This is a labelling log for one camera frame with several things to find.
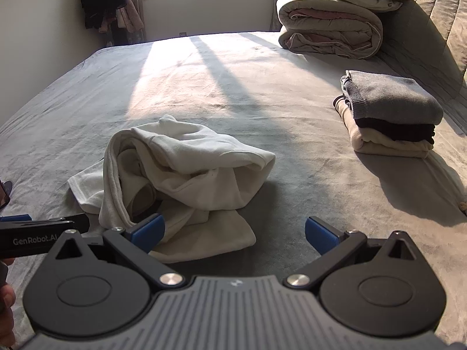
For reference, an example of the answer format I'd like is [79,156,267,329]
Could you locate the white printed sweatshirt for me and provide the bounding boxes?
[69,115,276,264]

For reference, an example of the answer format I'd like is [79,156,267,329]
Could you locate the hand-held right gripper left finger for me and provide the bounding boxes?
[44,214,187,288]

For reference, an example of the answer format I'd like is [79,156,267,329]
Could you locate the person's left hand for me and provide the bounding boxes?
[0,257,16,347]

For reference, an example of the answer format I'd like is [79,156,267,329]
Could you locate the hanging pink clothes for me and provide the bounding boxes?
[98,0,145,34]

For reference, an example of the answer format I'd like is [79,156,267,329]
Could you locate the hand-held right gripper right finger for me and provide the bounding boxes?
[286,216,424,288]

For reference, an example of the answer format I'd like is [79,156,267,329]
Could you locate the grey bed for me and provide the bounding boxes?
[0,31,467,343]

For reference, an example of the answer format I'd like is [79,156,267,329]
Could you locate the folded beige pink duvet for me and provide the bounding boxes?
[276,0,402,60]

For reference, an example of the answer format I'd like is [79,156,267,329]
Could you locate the grey quilted headboard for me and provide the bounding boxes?
[376,0,467,135]

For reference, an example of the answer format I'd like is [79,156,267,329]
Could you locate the folded black garment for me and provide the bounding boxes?
[333,95,436,146]

